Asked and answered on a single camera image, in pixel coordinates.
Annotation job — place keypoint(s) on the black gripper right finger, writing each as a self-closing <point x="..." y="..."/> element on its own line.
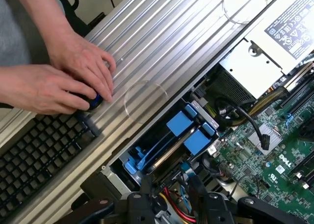
<point x="216" y="209"/>

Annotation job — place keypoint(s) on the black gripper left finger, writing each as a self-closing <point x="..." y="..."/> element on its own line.
<point x="132" y="209"/>

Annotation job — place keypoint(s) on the person's right hand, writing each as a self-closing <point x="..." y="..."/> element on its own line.
<point x="44" y="89"/>

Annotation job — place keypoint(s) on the person's left hand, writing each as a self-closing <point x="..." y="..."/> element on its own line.
<point x="81" y="59"/>

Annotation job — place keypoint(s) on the open PC case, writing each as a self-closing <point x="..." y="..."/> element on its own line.
<point x="98" y="184"/>

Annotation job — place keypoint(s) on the green motherboard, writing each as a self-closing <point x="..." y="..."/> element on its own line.
<point x="257" y="165"/>

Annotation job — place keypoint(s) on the silver chipset heatsink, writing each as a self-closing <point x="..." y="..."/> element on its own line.
<point x="252" y="139"/>

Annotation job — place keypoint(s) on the black keyboard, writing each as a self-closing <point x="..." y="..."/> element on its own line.
<point x="36" y="160"/>

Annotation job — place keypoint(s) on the clear round disc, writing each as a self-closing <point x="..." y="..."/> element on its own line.
<point x="245" y="5"/>
<point x="144" y="101"/>

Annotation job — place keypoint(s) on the grey power supply unit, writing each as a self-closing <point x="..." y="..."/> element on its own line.
<point x="269" y="49"/>

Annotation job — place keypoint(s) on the person's grey shirt trunk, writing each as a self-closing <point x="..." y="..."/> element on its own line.
<point x="12" y="25"/>

